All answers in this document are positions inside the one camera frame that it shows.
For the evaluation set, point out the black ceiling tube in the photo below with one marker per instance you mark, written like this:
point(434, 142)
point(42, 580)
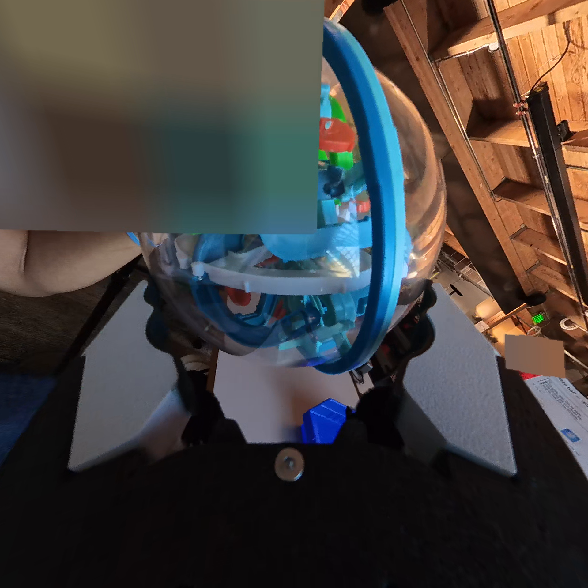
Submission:
point(558, 183)

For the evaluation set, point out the blue plastic bin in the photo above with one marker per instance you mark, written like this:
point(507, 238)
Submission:
point(324, 420)

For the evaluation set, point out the person's left forearm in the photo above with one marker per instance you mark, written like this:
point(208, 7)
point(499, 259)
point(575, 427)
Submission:
point(59, 262)

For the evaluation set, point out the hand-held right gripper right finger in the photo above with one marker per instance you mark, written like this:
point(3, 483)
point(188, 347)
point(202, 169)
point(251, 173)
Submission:
point(459, 395)

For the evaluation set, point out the clear plastic maze ball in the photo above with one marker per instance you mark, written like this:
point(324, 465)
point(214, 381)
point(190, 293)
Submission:
point(294, 275)

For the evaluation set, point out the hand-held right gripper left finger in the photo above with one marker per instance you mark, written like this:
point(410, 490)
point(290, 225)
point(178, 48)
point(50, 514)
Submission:
point(121, 390)

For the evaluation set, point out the green exit sign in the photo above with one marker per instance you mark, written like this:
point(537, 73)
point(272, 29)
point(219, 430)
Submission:
point(539, 318)

